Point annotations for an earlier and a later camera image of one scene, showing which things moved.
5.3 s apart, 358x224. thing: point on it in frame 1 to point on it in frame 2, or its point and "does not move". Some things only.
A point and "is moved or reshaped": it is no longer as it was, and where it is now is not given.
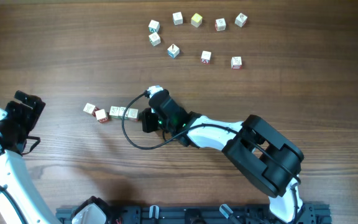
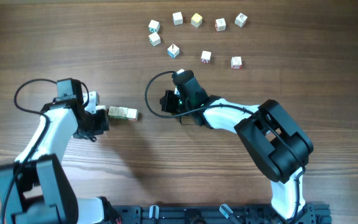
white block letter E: x=132 y=114 does not move
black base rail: x=155 y=214 does not move
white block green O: x=114 y=112 does not move
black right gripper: x=146 y=116 to x=168 y=102
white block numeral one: x=121 y=111 does not move
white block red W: x=100 y=116 is moved or reshaped
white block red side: x=220 y=24 does not move
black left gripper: x=30 y=116 to x=102 y=116
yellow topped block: x=196 y=20 does not move
